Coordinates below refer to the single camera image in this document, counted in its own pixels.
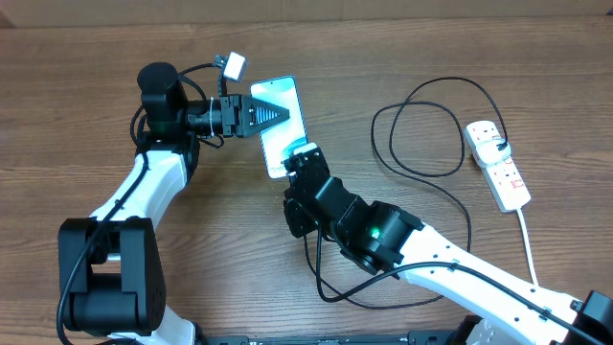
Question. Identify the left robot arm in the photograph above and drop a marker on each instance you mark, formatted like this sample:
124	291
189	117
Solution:
110	274

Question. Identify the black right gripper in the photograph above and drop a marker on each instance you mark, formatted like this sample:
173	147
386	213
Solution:
299	223

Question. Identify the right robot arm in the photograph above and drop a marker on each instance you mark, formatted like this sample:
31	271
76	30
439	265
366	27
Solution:
384	240

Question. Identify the white charger plug adapter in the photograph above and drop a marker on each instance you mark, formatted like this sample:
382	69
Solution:
491	152

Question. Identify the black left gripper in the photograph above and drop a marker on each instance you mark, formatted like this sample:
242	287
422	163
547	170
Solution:
240	123

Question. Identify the white power strip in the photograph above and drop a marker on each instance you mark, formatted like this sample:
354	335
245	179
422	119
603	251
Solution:
504	180

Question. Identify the blue Samsung Galaxy smartphone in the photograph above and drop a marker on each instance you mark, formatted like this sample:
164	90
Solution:
279	141

